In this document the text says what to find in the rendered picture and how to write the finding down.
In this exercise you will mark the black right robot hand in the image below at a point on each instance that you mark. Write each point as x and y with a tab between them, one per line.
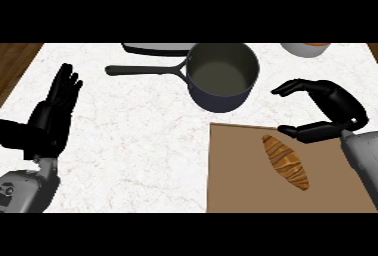
333	103

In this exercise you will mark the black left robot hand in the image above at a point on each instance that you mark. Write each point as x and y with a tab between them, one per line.
48	113

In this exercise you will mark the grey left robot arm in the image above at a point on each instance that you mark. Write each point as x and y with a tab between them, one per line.
26	186

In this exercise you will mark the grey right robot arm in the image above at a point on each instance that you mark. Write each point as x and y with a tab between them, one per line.
361	160

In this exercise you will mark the brown striped croissant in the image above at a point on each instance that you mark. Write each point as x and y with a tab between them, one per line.
285	162

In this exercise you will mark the brown flat tray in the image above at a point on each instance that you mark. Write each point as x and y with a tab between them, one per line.
274	173

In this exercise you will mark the grey cup with orange content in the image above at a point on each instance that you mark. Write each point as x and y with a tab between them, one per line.
304	49

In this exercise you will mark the dark flat pan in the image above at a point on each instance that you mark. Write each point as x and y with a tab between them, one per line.
156	49

